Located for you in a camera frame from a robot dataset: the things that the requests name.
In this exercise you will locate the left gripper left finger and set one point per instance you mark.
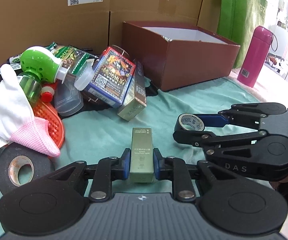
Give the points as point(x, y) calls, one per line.
point(106, 171)

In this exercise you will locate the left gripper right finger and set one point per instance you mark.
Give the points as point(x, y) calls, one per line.
point(179, 173)

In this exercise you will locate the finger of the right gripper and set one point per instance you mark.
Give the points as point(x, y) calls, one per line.
point(208, 140)
point(244, 115)

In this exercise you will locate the small black tape roll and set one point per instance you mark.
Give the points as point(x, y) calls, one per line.
point(189, 122)

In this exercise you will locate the olive green slim carton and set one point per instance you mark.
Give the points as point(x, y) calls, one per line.
point(141, 156)

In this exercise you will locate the pink thermos bottle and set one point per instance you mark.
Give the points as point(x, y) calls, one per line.
point(261, 41)

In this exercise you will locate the orange silicone brush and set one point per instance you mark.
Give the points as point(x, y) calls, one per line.
point(55, 126)

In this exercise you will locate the gold carton with lettering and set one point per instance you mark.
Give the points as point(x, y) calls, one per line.
point(135, 99)

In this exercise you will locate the clear plastic container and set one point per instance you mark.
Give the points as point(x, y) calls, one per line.
point(67, 99)

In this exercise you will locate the dark red storage box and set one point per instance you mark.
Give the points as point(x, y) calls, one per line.
point(175, 55)

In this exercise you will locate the small clear measuring cup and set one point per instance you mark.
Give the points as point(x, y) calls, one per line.
point(84, 76)

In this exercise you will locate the colourful card game box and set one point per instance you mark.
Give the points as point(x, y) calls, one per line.
point(113, 73)

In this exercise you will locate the large black tape roll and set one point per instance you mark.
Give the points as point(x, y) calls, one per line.
point(16, 156)

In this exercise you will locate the green fabric bag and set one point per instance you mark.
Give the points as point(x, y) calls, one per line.
point(237, 22)

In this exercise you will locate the green glass bottle red cap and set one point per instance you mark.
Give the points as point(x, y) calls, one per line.
point(35, 90)

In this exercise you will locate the green snack packet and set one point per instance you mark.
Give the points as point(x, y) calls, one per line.
point(73, 58)

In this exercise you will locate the green white plug-in device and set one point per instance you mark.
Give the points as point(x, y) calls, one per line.
point(42, 63)

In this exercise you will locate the white pink work glove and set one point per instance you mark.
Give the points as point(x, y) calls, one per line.
point(17, 120)

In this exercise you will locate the green marker pen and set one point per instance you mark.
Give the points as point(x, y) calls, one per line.
point(14, 59)

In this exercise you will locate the large brown cardboard box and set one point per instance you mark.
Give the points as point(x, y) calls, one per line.
point(90, 24)

